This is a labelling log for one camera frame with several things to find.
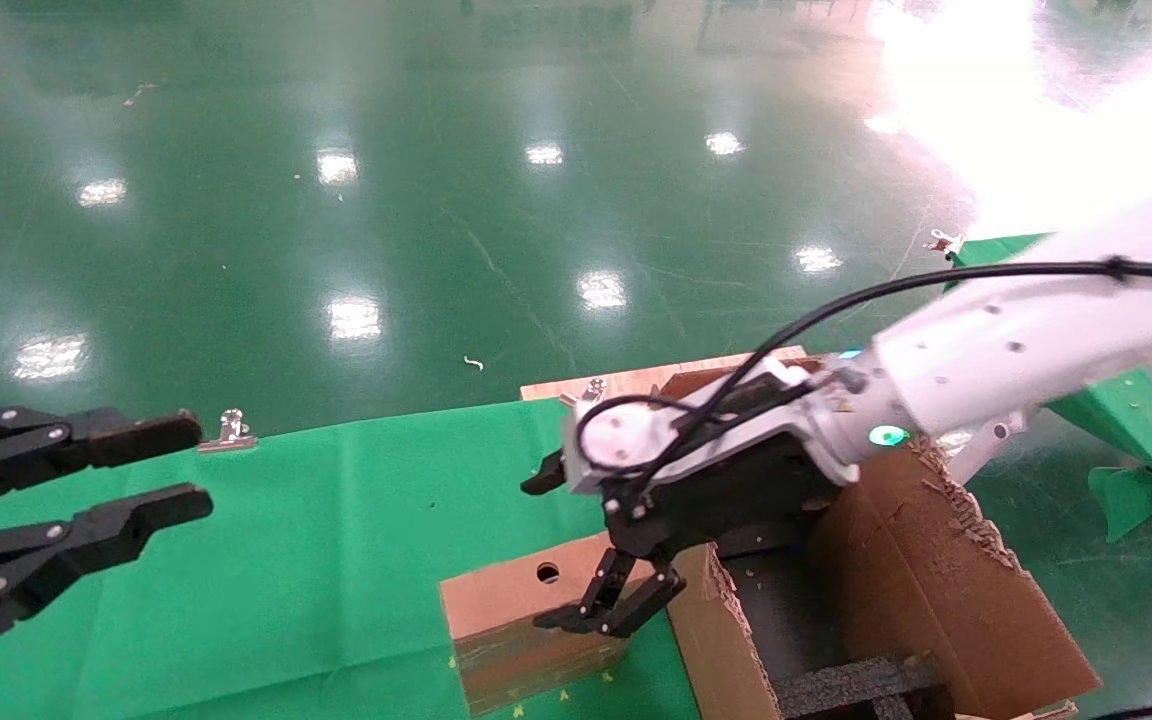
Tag large open cardboard carton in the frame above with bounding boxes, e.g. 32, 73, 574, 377
658, 355, 1103, 720

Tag small cardboard box with hole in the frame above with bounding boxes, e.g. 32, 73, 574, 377
439, 532, 659, 717

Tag light wooden board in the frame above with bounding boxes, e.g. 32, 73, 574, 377
520, 346, 809, 403

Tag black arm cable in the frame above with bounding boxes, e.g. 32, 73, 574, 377
574, 258, 1152, 501

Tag white round wrist camera housing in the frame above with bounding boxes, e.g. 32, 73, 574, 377
561, 385, 727, 498

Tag white metal strut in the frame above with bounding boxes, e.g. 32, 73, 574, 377
944, 412, 1029, 488

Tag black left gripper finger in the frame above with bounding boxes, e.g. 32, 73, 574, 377
0, 483, 215, 668
0, 404, 204, 512

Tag large green table cloth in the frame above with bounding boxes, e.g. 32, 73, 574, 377
0, 398, 707, 720

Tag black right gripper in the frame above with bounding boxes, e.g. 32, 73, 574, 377
521, 432, 845, 639

